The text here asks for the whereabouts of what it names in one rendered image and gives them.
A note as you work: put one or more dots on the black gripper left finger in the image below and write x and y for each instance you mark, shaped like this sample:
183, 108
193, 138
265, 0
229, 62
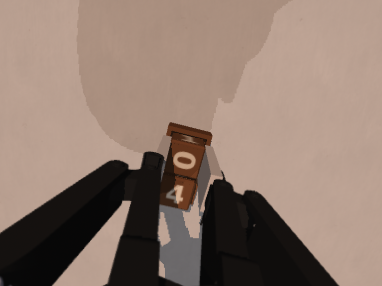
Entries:
37, 249

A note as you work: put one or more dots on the brown rectangular tray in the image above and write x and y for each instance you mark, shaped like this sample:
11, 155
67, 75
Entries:
205, 135

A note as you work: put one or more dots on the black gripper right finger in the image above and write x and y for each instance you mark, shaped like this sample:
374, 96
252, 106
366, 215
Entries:
282, 258

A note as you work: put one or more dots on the brown cube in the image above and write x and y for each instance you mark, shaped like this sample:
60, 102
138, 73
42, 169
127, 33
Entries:
185, 155
176, 191

